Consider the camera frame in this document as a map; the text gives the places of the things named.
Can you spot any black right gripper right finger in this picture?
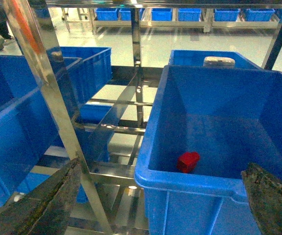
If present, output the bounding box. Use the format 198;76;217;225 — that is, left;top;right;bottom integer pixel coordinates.
241;163;282;235

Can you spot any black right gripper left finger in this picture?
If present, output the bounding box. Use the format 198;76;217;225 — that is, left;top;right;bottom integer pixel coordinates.
0;159;81;235

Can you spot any red one-stud toy block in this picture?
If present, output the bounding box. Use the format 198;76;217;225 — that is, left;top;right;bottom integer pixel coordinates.
176;152;200;173

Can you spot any large blue bin upper left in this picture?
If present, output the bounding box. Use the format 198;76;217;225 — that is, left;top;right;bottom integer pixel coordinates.
0;54;83;208

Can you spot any large blue bin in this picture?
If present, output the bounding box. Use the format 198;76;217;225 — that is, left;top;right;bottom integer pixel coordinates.
0;54;83;208
135;65;282;235

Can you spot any large blue bin upper right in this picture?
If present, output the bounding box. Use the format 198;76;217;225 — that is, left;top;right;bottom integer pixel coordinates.
135;65;282;235

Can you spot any white round container lid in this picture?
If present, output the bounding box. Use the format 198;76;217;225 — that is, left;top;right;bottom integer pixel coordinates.
203;56;235;68

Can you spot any stainless steel rack post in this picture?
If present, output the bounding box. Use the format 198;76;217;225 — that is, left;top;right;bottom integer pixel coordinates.
2;0;113;235

